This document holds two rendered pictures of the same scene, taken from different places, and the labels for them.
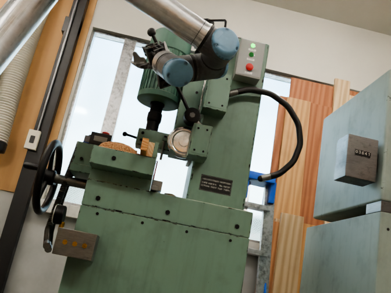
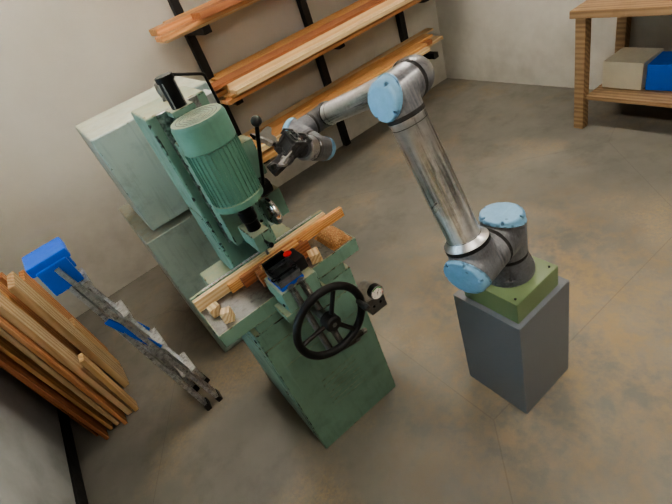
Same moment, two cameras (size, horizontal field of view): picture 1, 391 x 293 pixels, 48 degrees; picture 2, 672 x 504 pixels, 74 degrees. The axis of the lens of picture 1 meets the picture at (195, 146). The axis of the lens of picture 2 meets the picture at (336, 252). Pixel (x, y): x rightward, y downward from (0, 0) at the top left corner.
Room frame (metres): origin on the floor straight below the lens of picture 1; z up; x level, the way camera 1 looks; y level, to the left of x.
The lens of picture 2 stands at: (1.93, 1.58, 1.86)
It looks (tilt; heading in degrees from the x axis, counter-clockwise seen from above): 36 degrees down; 251
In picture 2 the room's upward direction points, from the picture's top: 22 degrees counter-clockwise
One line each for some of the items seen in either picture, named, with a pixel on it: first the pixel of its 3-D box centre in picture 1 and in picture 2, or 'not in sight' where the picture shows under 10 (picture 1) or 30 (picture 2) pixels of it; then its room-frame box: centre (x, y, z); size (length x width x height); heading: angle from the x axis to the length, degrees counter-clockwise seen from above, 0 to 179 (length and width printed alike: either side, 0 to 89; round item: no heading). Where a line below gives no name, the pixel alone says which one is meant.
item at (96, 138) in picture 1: (98, 142); (287, 268); (1.70, 0.38, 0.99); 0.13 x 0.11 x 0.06; 4
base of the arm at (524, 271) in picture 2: not in sight; (506, 259); (1.02, 0.67, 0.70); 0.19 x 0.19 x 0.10
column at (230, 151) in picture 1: (224, 127); (213, 187); (1.73, -0.10, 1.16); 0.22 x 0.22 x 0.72; 4
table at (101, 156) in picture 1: (113, 175); (286, 283); (1.71, 0.29, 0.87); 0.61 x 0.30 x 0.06; 4
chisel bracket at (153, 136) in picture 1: (153, 143); (257, 235); (1.70, 0.17, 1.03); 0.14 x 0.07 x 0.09; 94
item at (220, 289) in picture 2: (148, 168); (264, 259); (1.72, 0.17, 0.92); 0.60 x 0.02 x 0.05; 4
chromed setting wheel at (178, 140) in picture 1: (183, 142); (271, 211); (1.59, 0.05, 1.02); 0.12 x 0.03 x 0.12; 94
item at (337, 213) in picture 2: (143, 163); (288, 247); (1.62, 0.18, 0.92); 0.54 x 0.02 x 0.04; 4
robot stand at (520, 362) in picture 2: not in sight; (513, 333); (1.02, 0.67, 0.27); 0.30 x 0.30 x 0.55; 5
